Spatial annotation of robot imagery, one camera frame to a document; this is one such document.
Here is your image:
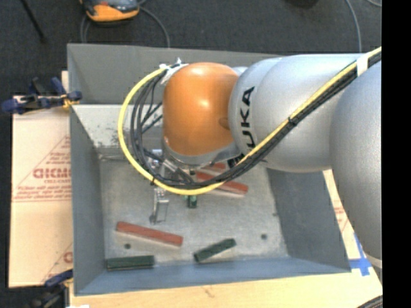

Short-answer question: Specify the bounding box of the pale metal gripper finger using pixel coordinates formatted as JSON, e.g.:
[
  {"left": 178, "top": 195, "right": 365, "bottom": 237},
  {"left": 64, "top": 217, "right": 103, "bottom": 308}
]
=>
[
  {"left": 158, "top": 198, "right": 170, "bottom": 223},
  {"left": 149, "top": 187, "right": 161, "bottom": 225}
]

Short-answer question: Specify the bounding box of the red-brown flat block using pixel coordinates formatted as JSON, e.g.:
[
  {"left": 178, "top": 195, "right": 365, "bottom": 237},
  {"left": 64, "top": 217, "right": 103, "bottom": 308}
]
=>
[
  {"left": 194, "top": 162, "right": 250, "bottom": 200},
  {"left": 114, "top": 221, "right": 184, "bottom": 252}
]

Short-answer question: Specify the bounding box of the dark green flat block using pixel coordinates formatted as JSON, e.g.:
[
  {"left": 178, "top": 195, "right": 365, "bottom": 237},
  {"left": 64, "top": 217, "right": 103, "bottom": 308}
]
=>
[
  {"left": 106, "top": 254, "right": 156, "bottom": 272},
  {"left": 193, "top": 237, "right": 238, "bottom": 264}
]

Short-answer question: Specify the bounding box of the grey metal bin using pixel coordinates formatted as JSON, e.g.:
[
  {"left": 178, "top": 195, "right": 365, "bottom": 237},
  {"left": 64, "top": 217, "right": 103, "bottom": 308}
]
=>
[{"left": 66, "top": 43, "right": 353, "bottom": 296}]

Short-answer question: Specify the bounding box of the brown cardboard board, red print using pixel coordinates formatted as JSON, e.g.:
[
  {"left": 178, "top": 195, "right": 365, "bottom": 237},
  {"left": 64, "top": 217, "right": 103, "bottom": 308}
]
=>
[{"left": 7, "top": 70, "right": 383, "bottom": 308}]

